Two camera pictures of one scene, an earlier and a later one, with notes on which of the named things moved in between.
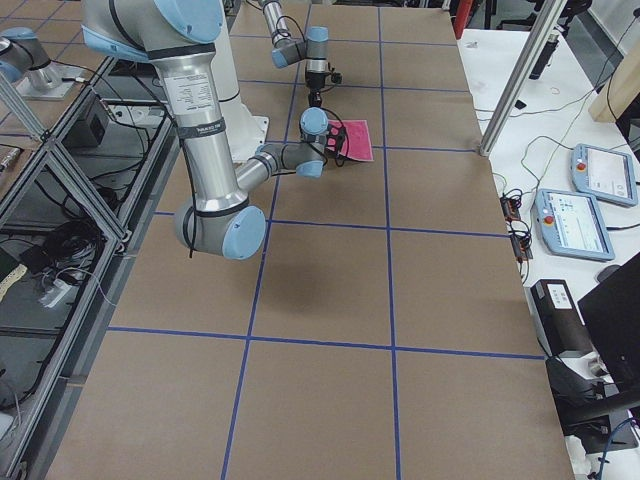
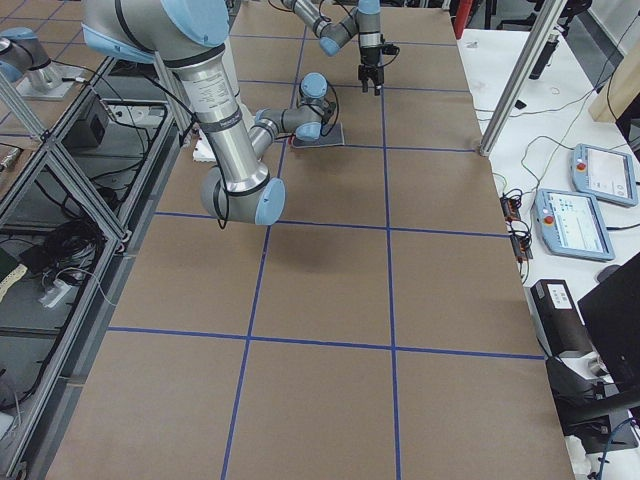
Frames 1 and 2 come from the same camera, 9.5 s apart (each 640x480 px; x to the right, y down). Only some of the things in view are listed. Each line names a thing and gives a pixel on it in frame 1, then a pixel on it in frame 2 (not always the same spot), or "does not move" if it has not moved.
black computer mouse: x=607 y=271 does not move
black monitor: x=611 y=314 does not move
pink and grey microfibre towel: x=358 y=137 → x=334 y=137
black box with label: x=559 y=318 does not move
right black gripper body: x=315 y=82 → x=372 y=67
